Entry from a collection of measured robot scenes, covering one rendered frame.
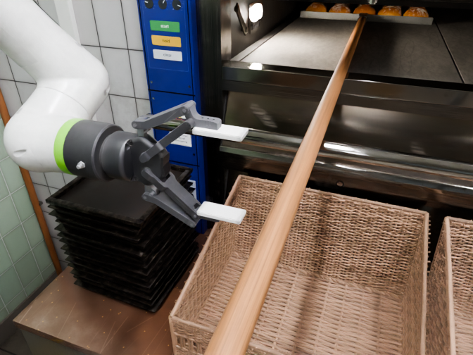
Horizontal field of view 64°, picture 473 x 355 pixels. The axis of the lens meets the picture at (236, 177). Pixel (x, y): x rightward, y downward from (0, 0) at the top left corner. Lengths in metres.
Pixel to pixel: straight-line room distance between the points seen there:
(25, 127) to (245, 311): 0.46
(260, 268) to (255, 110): 0.79
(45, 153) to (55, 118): 0.06
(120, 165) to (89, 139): 0.06
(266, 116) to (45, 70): 0.62
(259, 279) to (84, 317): 0.89
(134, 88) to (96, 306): 0.66
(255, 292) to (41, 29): 0.52
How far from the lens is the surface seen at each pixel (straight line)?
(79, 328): 1.18
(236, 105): 1.13
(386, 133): 1.07
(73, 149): 0.61
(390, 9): 1.87
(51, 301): 1.28
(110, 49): 1.26
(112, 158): 0.58
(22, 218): 1.87
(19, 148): 0.67
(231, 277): 1.21
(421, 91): 1.02
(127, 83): 1.27
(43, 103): 0.69
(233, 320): 0.33
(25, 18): 0.69
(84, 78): 0.71
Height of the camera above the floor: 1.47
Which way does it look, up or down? 32 degrees down
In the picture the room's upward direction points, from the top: straight up
